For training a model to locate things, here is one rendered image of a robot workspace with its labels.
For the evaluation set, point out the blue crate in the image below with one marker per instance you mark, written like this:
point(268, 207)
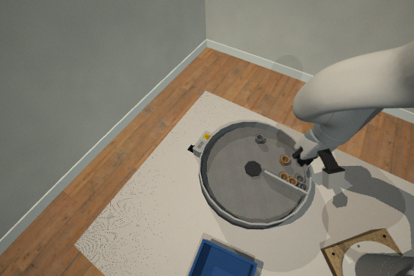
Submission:
point(213, 260)

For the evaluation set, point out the bronze bushing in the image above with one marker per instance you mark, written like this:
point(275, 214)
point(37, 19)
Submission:
point(286, 158)
point(292, 179)
point(284, 175)

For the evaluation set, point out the grey metal ring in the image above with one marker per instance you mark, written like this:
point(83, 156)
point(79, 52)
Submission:
point(301, 178)
point(304, 186)
point(259, 136)

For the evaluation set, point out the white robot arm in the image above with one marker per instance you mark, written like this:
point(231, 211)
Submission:
point(356, 90)

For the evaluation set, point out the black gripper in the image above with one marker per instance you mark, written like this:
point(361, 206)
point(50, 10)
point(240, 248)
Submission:
point(310, 144)

